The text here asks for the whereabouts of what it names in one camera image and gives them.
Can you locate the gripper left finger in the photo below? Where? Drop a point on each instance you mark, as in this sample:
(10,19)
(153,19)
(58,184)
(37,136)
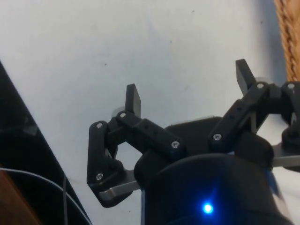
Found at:
(150,131)

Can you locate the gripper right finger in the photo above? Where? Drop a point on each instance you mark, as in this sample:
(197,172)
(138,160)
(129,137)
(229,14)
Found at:
(236,117)

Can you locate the wicker basket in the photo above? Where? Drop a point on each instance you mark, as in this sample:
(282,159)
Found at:
(290,35)

